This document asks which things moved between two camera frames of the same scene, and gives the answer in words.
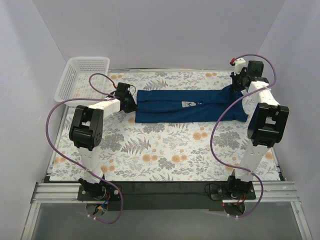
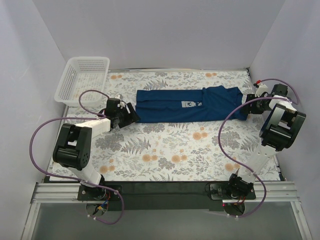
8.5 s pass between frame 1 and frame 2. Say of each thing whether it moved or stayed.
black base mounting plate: stayed
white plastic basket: stayed
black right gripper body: moved
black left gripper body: moved
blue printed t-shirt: stayed
